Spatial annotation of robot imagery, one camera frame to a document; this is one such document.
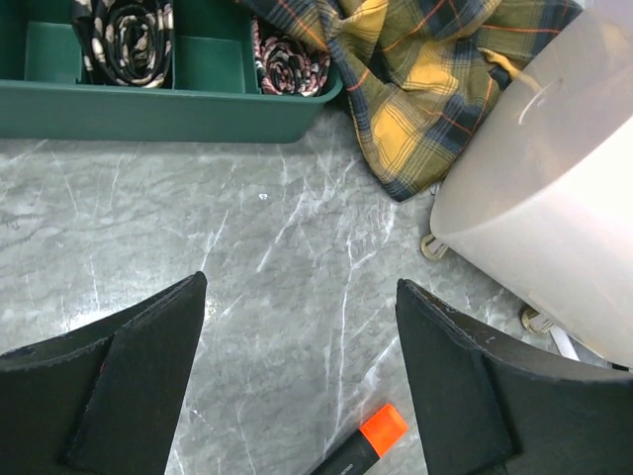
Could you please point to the white pen pink ends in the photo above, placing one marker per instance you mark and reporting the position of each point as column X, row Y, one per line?
column 564, row 344

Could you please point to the yellow plaid cloth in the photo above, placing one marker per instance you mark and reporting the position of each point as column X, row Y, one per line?
column 420, row 76

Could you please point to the black orange highlighter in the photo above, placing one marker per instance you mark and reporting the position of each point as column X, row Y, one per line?
column 366, row 446

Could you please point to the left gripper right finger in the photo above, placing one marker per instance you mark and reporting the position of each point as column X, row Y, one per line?
column 488, row 403

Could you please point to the black floral rolled tie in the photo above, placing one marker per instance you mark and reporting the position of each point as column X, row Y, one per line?
column 124, row 43

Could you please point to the green compartment tray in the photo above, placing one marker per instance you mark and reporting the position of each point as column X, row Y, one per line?
column 211, row 93

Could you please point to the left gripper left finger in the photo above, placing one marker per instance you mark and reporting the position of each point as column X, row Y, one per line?
column 105, row 398

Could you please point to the pink floral rolled tie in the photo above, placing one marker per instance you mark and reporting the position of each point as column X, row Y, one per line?
column 285, row 66

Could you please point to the round cream drawer organizer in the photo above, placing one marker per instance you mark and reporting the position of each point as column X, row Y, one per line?
column 541, row 199

